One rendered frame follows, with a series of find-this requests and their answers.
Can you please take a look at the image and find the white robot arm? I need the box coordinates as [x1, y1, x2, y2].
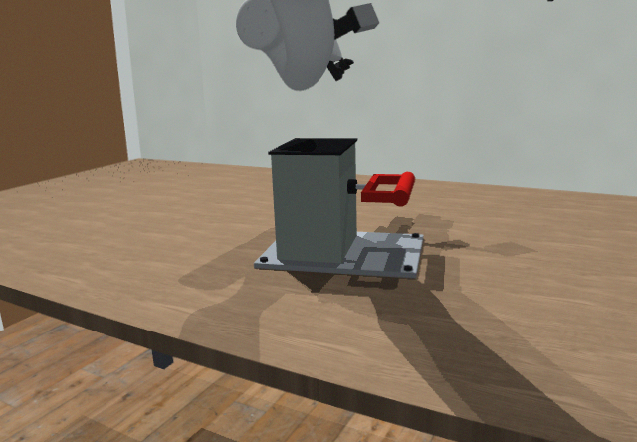
[236, 0, 380, 91]

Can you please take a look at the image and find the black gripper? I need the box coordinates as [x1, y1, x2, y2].
[327, 40, 354, 81]

